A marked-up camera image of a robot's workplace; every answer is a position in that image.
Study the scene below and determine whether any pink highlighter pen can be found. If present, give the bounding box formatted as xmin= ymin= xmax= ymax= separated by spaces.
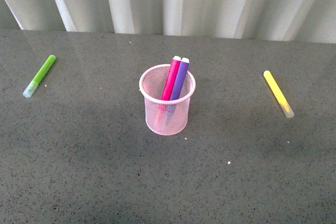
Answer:
xmin=156 ymin=55 xmax=182 ymax=122

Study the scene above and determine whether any purple highlighter pen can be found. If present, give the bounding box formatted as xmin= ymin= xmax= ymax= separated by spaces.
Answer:
xmin=169 ymin=58 xmax=190 ymax=101

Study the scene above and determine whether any pink mesh pen cup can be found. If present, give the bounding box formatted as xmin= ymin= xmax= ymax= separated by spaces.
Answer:
xmin=139 ymin=64 xmax=196 ymax=135

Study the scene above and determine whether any yellow highlighter pen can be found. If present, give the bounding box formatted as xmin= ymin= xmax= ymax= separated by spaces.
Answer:
xmin=263 ymin=70 xmax=295 ymax=118

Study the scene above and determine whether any green highlighter pen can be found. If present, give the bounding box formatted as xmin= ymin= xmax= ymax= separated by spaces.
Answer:
xmin=23 ymin=55 xmax=56 ymax=98

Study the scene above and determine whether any white pleated curtain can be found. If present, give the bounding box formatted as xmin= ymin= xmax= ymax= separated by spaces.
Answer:
xmin=1 ymin=0 xmax=335 ymax=43

